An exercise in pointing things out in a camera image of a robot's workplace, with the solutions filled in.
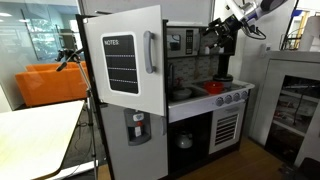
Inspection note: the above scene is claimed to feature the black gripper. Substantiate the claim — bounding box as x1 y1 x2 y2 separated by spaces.
202 14 244 39

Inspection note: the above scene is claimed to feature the toy microwave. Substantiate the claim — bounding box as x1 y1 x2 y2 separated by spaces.
166 27 202 58

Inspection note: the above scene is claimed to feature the white open cabinet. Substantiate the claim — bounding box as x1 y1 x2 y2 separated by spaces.
248 49 320 168

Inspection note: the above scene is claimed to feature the fridge door with chalkboard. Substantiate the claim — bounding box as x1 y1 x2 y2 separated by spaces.
82 4 167 117

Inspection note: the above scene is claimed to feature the white vented oven door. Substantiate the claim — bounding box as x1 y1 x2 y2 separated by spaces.
208 101 247 155

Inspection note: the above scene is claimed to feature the fridge door with water dispenser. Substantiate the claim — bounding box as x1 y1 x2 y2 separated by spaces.
99 103 169 180

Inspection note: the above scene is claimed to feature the black cooking pot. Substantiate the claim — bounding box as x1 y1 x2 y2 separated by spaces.
212 73 234 89

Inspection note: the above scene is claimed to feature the red plastic bowl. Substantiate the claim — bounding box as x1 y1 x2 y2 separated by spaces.
203 80 225 95

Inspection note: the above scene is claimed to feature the grey arched toy faucet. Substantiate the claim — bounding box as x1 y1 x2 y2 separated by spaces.
168 63 177 93

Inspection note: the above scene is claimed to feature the toy kitchen body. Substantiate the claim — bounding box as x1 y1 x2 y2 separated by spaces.
75 13 256 180

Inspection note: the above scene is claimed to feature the grey toy kettle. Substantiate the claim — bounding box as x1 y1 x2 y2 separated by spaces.
175 130 194 150

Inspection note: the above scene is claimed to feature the orange sofa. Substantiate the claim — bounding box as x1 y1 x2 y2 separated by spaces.
14 61 91 108

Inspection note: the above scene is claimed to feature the white office table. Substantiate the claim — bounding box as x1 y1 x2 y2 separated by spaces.
0 99 86 180

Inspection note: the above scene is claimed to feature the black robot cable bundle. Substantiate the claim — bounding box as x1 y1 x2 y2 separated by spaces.
240 16 268 41

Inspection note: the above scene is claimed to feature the white wall switch box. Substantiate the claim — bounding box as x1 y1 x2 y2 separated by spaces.
260 42 272 58

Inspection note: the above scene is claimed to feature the black wire rack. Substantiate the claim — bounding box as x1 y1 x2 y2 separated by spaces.
279 32 301 51

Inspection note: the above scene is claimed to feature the black camera tripod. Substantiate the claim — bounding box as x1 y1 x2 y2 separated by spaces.
54 47 99 180

